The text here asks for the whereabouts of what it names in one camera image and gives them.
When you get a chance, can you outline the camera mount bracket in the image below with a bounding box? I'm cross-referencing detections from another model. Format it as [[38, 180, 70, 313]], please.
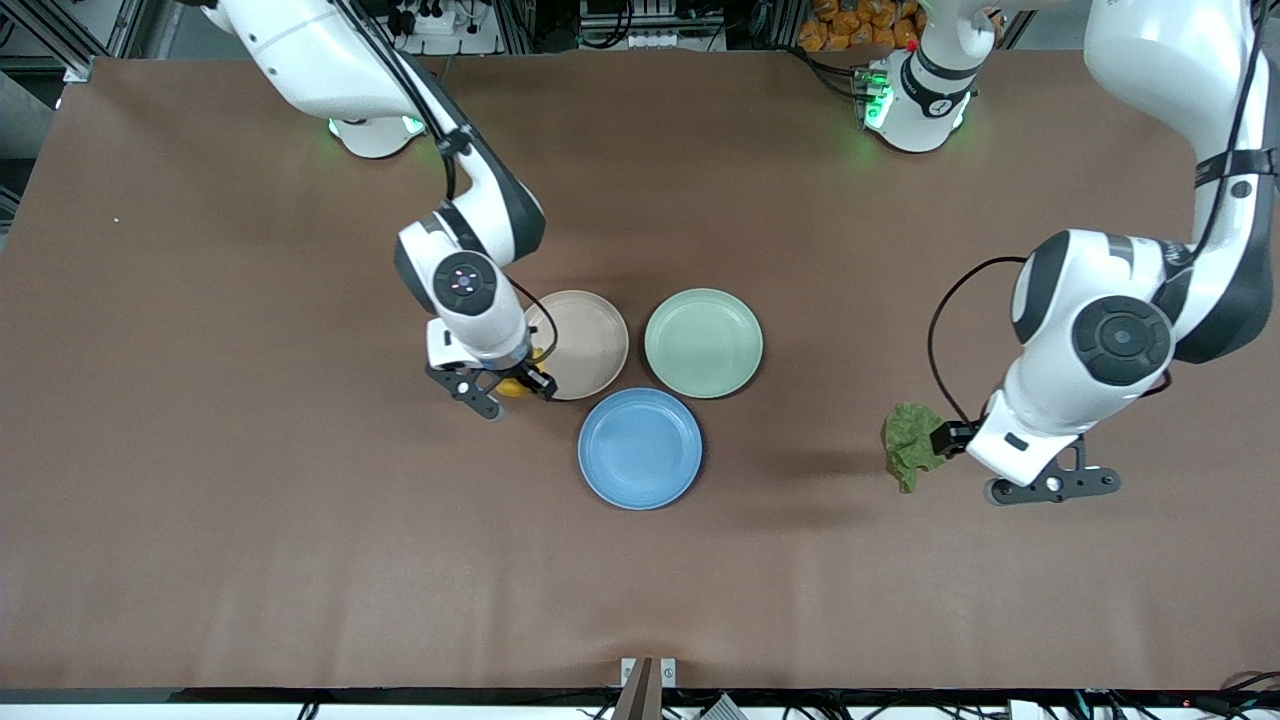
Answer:
[[612, 656, 679, 720]]

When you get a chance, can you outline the blue round plate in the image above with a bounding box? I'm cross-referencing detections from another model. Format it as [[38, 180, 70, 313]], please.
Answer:
[[577, 388, 704, 512]]

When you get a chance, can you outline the beige round plate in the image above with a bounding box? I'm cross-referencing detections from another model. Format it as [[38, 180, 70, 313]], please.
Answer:
[[520, 289, 630, 401]]

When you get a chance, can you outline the yellow lemon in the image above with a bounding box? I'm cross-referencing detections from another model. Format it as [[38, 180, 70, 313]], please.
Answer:
[[497, 348, 549, 400]]

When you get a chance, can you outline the pale green round plate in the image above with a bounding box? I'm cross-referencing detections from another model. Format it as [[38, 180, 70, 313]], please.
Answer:
[[644, 288, 764, 400]]

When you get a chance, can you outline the green lettuce leaf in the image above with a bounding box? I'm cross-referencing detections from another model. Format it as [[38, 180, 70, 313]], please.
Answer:
[[882, 402, 951, 495]]

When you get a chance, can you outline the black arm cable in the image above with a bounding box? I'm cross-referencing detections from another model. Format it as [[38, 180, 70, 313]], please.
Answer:
[[335, 0, 561, 373], [928, 0, 1276, 426]]

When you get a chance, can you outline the white power strip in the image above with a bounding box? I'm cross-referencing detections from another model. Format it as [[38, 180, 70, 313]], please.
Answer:
[[622, 28, 703, 51], [390, 5, 471, 38]]

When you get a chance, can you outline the brown table cover sheet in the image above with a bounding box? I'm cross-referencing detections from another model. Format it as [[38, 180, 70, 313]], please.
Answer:
[[0, 48, 1280, 693]]

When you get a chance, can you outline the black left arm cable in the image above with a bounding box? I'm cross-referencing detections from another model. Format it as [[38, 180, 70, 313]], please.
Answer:
[[928, 0, 1276, 426]]

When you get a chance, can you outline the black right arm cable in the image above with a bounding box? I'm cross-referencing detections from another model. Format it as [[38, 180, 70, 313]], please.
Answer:
[[335, 0, 561, 373]]

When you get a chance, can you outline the bag of orange fruits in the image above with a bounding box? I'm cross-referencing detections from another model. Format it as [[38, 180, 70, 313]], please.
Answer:
[[797, 0, 926, 53]]

